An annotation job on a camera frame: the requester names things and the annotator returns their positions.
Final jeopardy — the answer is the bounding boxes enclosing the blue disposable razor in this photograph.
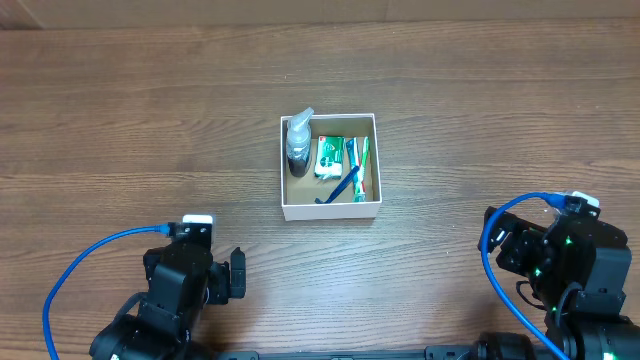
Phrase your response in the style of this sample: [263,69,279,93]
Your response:
[314,165,360,204]

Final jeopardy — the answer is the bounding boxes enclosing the white green toothbrush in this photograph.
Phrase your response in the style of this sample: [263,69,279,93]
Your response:
[354,137,370,202]

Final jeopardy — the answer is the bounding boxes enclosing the green soap packet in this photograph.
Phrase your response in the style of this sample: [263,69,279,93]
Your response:
[314,136,345,180]

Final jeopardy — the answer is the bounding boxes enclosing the clear spray bottle dark liquid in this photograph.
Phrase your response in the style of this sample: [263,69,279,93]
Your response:
[286,107,314,177]

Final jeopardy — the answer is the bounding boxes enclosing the Colgate toothpaste tube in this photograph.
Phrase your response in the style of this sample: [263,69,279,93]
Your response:
[346,137,363,186]

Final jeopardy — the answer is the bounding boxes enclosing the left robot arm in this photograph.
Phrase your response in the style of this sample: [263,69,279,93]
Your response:
[89,243,246,360]

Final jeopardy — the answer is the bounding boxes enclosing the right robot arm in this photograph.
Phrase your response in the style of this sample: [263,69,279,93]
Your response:
[486,204,639,359]

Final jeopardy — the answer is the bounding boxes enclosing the white cardboard box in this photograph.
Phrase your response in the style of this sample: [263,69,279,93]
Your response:
[280,113,382,221]

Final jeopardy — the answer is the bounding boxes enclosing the left blue cable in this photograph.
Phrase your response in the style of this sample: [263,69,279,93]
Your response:
[42,224,174,360]

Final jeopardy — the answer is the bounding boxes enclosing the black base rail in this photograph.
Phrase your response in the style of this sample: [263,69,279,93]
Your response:
[213,345,475,360]

